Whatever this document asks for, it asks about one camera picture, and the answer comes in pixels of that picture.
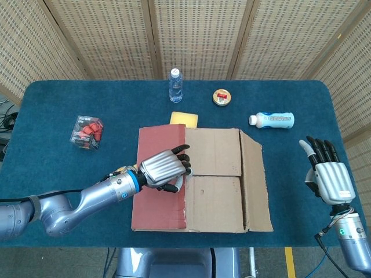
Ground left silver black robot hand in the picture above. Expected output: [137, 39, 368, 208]
[138, 144, 192, 193]

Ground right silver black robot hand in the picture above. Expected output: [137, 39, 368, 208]
[299, 136, 356, 207]

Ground red cardboard shipping box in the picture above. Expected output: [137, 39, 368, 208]
[130, 123, 274, 234]

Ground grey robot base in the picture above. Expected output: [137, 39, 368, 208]
[115, 247, 241, 278]

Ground clear box of red cups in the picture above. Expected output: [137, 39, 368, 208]
[69, 115, 106, 151]

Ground blue table cloth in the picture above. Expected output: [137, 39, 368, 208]
[0, 80, 371, 248]

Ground yellow sponge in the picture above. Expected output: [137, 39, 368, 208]
[169, 111, 199, 128]

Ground clear water bottle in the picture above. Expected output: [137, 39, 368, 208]
[169, 68, 184, 103]

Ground white blue plastic bottle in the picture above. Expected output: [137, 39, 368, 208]
[249, 111, 295, 130]

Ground round gold red tin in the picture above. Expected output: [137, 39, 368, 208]
[212, 89, 233, 107]

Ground metal table leg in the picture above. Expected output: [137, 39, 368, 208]
[248, 247, 257, 278]

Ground woven bamboo folding screen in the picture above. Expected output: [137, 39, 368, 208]
[0, 0, 371, 142]

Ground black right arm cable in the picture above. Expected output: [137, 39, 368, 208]
[315, 224, 348, 278]

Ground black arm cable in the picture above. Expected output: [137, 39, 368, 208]
[315, 224, 348, 278]
[0, 188, 85, 203]

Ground blue cable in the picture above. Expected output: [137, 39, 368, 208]
[307, 254, 332, 278]

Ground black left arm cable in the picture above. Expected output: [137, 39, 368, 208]
[0, 188, 85, 203]

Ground black floor cables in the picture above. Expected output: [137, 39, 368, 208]
[0, 98, 21, 163]

